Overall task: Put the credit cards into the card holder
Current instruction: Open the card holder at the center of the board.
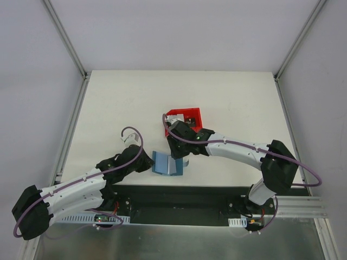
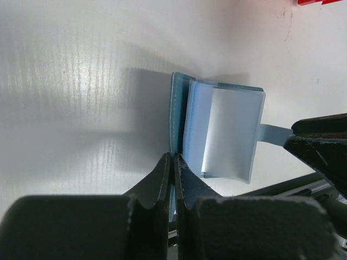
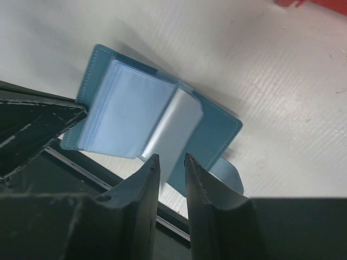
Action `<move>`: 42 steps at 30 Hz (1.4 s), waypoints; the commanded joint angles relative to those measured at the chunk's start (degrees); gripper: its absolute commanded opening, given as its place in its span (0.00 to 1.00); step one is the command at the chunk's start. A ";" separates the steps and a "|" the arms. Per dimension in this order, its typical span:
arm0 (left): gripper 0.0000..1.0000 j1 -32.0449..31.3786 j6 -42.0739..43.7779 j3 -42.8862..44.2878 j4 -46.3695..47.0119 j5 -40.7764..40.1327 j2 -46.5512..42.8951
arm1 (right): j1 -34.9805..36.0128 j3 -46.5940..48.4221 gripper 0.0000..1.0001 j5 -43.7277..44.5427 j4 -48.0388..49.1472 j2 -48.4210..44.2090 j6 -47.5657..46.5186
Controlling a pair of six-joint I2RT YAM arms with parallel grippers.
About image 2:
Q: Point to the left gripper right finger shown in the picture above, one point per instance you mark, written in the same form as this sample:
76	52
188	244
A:
211	226

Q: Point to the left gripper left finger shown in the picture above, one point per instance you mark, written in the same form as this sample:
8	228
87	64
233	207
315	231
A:
133	225

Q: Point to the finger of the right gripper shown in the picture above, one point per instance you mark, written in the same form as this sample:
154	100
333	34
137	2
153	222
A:
321	125
325	153

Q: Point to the red plastic bin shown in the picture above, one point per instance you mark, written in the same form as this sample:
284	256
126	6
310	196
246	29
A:
322	2

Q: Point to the blue leather card holder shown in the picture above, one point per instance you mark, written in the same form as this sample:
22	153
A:
216	127

